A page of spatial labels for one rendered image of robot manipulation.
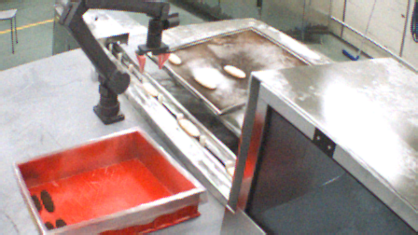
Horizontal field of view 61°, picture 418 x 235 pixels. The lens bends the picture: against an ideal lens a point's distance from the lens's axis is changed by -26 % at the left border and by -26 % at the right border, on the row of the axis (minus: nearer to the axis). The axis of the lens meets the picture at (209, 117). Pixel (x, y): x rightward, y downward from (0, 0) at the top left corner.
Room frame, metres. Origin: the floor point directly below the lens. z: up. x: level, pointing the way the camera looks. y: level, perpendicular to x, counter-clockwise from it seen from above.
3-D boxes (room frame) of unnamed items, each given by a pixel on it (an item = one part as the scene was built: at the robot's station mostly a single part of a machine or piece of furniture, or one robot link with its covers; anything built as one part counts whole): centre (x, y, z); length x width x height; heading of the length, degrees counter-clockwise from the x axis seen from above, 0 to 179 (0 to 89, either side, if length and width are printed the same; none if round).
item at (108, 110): (1.33, 0.35, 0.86); 0.12 x 0.09 x 0.08; 41
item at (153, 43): (1.50, 0.23, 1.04); 0.10 x 0.07 x 0.07; 125
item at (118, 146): (0.84, 0.27, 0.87); 0.49 x 0.34 x 0.10; 131
